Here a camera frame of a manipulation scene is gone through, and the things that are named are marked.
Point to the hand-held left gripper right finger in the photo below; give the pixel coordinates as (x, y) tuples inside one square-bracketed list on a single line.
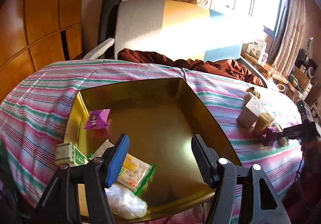
[(203, 161)]

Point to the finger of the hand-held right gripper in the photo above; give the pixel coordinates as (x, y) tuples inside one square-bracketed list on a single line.
[(292, 132)]

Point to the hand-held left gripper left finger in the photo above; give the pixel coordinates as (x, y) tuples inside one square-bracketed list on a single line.
[(117, 161)]

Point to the small brown bottle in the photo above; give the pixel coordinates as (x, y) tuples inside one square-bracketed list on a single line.
[(282, 140)]

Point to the green cracker packet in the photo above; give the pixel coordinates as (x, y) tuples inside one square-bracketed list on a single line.
[(135, 171)]

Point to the dark purple packet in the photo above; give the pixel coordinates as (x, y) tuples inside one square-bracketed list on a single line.
[(270, 136)]

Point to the yellow packet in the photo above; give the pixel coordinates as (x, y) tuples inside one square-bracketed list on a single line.
[(263, 122)]

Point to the white plastic bag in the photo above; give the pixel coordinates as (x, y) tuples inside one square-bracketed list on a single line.
[(125, 202)]

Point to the purple snack packet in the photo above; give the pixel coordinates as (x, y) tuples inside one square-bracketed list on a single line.
[(96, 118)]

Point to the white medicine box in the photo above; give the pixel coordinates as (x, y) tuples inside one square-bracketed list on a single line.
[(248, 113)]

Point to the small green white box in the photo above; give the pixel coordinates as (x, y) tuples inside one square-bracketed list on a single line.
[(66, 153)]

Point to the gold tin box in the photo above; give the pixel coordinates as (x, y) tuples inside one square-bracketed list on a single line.
[(155, 123)]

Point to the tape roll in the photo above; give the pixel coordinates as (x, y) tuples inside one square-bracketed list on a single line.
[(277, 87)]

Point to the cardboard box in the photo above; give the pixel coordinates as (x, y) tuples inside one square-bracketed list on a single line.
[(301, 77)]

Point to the grey round speaker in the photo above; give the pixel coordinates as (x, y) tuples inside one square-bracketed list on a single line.
[(311, 71)]

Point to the brown crumpled bag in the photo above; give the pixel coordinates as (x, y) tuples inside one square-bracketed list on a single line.
[(253, 92)]

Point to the wooden shelf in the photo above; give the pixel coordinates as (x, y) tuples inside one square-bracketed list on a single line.
[(270, 69)]

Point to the white boxes with blue print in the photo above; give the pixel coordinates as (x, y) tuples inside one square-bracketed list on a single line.
[(257, 48)]

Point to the maroon blanket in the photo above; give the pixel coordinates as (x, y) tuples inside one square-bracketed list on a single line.
[(220, 67)]

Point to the striped bedsheet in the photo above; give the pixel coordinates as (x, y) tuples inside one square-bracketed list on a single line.
[(50, 88)]

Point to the striped beige curtain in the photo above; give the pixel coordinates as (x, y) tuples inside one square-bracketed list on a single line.
[(291, 25)]

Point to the white foam piece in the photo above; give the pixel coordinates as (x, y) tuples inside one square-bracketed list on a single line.
[(99, 48)]

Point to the black rolled mat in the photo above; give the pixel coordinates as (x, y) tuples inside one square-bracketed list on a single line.
[(107, 18)]

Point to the wooden wardrobe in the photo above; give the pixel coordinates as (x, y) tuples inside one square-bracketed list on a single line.
[(42, 0)]

